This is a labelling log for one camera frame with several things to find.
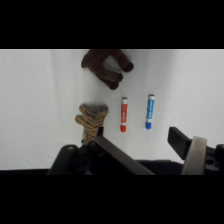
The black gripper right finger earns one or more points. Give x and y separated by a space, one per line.
186 146

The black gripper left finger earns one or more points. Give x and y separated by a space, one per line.
113 155

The striped tiger plush toy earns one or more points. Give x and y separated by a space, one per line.
91 120

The red marker pen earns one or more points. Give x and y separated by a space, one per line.
123 114

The blue marker pen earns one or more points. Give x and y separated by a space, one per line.
150 111

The brown plush toy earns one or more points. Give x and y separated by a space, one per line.
106 66

